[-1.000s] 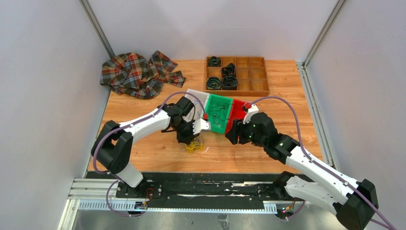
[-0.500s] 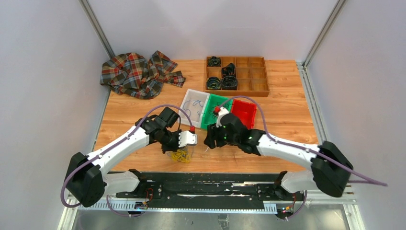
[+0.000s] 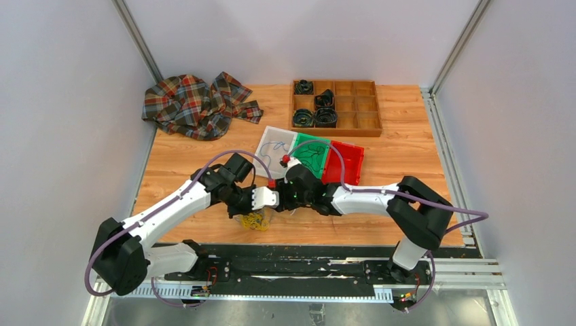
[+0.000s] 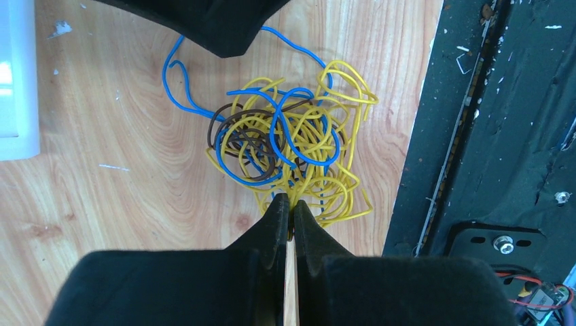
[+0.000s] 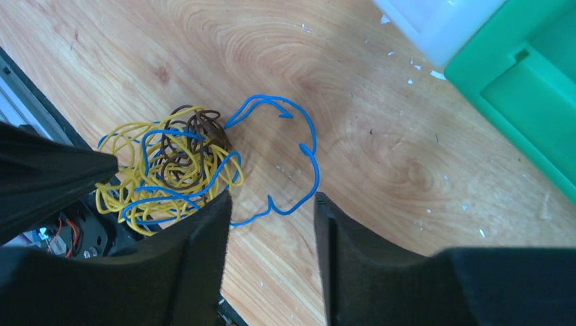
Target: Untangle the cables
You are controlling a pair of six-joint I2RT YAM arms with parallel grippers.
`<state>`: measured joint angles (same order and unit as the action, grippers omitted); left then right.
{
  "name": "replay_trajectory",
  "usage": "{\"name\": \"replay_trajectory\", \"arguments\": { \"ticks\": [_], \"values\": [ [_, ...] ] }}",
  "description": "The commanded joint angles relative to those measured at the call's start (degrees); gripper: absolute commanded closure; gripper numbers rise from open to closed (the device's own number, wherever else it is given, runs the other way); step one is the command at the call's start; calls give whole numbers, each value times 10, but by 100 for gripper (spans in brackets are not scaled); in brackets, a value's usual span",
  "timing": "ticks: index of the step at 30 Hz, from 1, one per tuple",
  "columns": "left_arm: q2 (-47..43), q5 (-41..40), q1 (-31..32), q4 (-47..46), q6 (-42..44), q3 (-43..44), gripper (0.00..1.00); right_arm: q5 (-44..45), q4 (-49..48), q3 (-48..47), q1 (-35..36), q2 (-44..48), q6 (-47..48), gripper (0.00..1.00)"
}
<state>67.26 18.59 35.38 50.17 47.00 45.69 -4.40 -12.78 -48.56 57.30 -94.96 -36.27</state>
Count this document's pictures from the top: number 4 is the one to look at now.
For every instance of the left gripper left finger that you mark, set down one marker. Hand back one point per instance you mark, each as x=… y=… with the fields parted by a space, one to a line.
x=242 y=284

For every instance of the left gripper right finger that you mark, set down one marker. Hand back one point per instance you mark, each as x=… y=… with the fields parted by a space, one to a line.
x=336 y=287

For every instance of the white plastic bin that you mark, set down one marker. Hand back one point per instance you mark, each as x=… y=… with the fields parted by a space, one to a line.
x=20 y=135

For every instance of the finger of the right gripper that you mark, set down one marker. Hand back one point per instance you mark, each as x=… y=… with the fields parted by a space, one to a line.
x=224 y=28

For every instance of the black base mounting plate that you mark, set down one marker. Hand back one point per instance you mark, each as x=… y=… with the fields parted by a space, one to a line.
x=490 y=170

